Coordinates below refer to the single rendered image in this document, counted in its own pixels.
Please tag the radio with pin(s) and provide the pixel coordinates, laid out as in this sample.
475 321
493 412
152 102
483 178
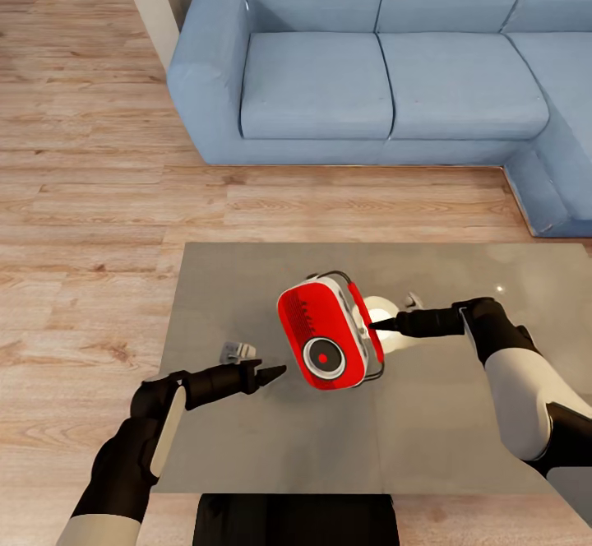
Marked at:
323 333

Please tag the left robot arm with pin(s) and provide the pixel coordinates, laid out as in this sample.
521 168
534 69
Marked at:
112 508

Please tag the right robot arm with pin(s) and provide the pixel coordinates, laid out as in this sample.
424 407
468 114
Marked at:
541 420

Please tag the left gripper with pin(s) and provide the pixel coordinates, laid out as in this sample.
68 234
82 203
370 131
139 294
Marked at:
228 379

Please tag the sofa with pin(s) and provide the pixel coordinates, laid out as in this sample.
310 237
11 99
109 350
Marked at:
402 84

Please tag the coffee table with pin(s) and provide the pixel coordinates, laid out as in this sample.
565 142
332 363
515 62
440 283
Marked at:
425 426

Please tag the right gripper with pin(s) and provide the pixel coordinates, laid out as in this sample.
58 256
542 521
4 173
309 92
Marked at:
415 324

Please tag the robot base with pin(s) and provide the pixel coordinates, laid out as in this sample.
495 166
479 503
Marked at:
295 519

